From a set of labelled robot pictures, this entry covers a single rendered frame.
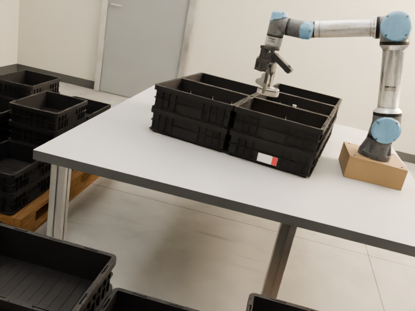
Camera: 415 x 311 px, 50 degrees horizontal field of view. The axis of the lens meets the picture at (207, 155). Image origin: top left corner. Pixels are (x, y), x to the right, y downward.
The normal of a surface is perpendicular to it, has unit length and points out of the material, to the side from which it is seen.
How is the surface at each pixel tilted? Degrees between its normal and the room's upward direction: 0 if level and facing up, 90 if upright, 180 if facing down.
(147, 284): 0
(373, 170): 90
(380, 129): 95
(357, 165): 90
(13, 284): 0
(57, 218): 90
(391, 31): 80
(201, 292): 0
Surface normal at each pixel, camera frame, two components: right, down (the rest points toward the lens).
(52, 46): -0.19, 0.31
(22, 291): 0.18, -0.92
